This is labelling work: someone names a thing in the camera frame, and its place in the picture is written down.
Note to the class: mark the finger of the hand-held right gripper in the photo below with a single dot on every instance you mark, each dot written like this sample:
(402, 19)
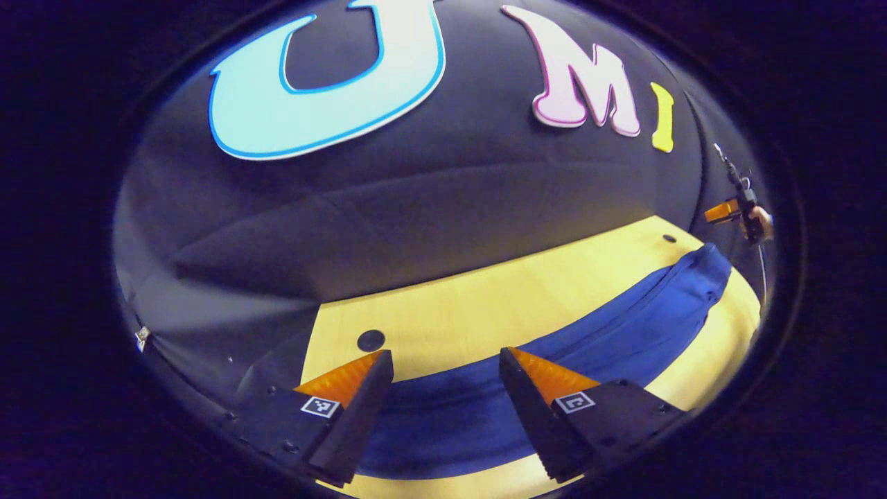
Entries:
(721, 211)

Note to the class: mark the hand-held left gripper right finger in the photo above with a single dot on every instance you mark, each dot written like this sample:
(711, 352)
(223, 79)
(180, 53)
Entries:
(533, 423)

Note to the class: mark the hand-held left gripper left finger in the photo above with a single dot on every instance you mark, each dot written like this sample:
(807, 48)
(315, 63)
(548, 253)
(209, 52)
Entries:
(353, 423)

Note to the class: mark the blue denim jeans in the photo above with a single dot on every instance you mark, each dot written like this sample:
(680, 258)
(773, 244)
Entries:
(485, 409)

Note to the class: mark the black backdrop cloth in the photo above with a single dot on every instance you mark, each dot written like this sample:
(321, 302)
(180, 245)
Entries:
(416, 194)

